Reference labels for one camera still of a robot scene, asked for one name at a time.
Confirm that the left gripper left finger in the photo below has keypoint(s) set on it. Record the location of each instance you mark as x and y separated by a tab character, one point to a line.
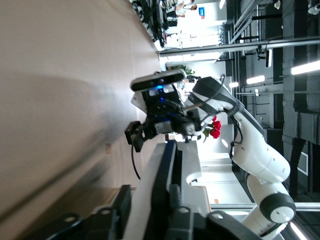
110	225

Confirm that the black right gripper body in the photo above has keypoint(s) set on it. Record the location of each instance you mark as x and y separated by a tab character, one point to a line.
165	126

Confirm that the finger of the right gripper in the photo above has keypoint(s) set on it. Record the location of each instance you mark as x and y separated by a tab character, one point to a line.
139	145
133	131

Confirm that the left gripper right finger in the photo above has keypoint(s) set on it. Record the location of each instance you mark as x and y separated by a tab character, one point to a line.
185	225

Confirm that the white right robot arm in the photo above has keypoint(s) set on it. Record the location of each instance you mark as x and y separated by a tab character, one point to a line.
260	155

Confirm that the red rose bouquet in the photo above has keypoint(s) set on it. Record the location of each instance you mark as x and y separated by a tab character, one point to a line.
215	128

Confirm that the green potted plant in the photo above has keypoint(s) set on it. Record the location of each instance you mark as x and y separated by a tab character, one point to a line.
183	68

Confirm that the short ceiling light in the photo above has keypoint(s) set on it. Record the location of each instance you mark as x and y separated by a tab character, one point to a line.
255	79

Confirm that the person in white shirt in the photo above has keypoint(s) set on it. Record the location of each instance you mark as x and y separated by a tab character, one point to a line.
183	11

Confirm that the grey metal ceiling beam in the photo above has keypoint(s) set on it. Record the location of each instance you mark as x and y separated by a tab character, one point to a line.
250	46

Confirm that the long ceiling light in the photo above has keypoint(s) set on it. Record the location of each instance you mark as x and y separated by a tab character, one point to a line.
306	67

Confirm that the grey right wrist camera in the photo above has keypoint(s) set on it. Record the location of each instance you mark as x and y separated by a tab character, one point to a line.
157	80

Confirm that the blue wall sign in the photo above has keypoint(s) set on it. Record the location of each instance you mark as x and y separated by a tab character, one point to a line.
201	12

